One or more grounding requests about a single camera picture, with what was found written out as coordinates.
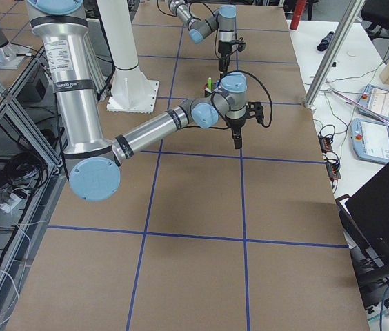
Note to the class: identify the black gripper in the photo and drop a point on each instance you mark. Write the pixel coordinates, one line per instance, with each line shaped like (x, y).
(223, 48)
(234, 123)

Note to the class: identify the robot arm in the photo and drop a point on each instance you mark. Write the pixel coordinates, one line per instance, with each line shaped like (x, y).
(222, 21)
(92, 161)

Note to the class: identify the black mesh pen cup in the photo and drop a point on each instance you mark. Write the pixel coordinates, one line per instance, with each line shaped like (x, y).
(208, 89)

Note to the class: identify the folded dark umbrella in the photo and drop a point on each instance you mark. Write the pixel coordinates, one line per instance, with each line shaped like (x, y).
(325, 42)

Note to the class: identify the lower teach pendant tablet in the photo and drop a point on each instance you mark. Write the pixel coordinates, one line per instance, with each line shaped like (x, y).
(370, 140)

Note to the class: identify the teach pendant tablet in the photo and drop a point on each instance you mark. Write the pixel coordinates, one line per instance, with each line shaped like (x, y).
(370, 140)
(375, 99)

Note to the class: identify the upper teach pendant tablet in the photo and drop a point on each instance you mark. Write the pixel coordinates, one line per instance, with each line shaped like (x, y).
(375, 99)

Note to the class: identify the black laptop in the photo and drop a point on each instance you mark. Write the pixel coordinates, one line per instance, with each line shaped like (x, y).
(369, 208)

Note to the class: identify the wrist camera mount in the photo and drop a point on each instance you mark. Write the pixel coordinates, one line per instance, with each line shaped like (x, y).
(238, 45)
(254, 110)

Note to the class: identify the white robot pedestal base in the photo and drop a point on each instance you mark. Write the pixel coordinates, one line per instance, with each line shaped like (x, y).
(131, 91)

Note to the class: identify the aluminium frame post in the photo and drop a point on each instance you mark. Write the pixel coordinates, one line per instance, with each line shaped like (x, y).
(340, 35)

